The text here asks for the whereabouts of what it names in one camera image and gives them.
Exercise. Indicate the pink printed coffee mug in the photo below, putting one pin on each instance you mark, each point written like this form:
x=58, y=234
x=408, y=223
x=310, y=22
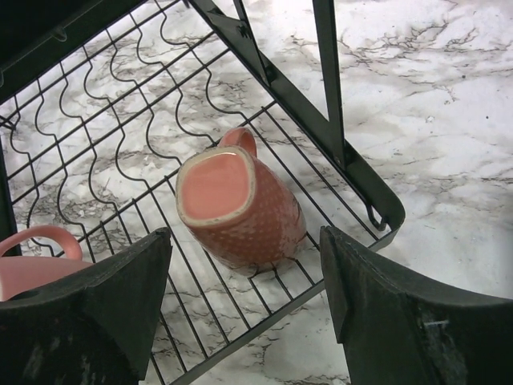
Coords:
x=237, y=207

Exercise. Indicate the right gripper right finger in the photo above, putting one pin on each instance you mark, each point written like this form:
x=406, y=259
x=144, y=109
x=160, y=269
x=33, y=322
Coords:
x=398, y=326

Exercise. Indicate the plain pink mug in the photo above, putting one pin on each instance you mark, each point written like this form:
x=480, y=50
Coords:
x=22, y=273

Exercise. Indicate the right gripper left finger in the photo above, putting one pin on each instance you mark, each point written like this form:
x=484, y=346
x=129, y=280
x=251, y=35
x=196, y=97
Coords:
x=94, y=326

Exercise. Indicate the black wire dish rack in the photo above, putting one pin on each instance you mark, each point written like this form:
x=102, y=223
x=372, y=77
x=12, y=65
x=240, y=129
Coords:
x=96, y=145

